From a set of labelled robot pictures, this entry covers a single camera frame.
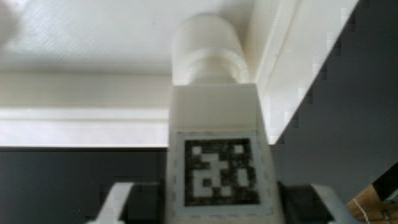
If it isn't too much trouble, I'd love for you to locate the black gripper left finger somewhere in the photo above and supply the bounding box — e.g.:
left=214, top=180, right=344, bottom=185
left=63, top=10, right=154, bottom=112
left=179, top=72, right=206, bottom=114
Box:
left=87, top=182, right=163, bottom=224

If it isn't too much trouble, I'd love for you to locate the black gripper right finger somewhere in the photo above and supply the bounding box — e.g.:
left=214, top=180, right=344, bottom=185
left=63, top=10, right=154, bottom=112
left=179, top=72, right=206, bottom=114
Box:
left=278, top=184, right=358, bottom=224

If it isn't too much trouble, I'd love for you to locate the white leg with tag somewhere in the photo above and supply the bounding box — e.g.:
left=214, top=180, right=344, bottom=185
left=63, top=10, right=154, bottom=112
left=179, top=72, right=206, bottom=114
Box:
left=165, top=14, right=286, bottom=224

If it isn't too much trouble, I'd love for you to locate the white square tabletop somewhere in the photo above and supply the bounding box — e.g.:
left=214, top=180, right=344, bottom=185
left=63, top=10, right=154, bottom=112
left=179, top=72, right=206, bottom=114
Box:
left=0, top=0, right=358, bottom=147

